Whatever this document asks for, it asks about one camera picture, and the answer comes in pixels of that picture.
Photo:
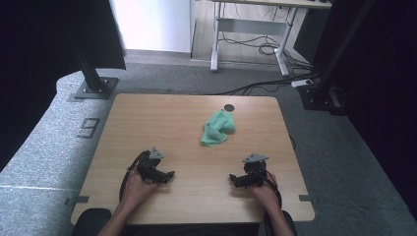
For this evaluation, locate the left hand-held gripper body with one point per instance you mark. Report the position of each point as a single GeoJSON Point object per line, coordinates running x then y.
{"type": "Point", "coordinates": [147, 165]}

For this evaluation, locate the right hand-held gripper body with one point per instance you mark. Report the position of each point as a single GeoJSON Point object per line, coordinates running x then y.
{"type": "Point", "coordinates": [255, 168]}

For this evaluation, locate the green cloth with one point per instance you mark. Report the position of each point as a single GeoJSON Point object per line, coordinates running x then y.
{"type": "Point", "coordinates": [216, 129]}

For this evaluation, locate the person's left hand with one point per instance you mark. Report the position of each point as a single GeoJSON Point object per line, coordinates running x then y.
{"type": "Point", "coordinates": [136, 190]}

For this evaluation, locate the person's right hand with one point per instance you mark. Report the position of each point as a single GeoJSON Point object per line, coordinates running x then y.
{"type": "Point", "coordinates": [267, 195]}

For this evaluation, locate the grey tape strip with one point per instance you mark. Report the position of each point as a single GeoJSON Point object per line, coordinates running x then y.
{"type": "Point", "coordinates": [306, 198]}

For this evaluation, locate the dark round table grommet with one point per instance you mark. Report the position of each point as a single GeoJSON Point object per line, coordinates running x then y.
{"type": "Point", "coordinates": [229, 107]}

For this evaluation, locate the black metal stand, square base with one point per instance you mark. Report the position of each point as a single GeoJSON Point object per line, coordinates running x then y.
{"type": "Point", "coordinates": [95, 87]}

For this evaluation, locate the black metal stand, dark base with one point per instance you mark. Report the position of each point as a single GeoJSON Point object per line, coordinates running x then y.
{"type": "Point", "coordinates": [319, 96]}

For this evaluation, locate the white power strip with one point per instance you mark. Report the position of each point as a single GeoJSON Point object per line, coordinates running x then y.
{"type": "Point", "coordinates": [301, 83]}

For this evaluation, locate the white cabinet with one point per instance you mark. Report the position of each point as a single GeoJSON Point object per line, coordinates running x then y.
{"type": "Point", "coordinates": [154, 26]}

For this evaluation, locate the black box under desk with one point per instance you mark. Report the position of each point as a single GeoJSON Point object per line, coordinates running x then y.
{"type": "Point", "coordinates": [308, 32]}

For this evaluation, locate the black curtain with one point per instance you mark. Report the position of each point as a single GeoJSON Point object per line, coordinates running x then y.
{"type": "Point", "coordinates": [32, 65]}
{"type": "Point", "coordinates": [387, 98]}

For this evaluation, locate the white desk frame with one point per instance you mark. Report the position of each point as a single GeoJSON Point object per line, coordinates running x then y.
{"type": "Point", "coordinates": [214, 49]}

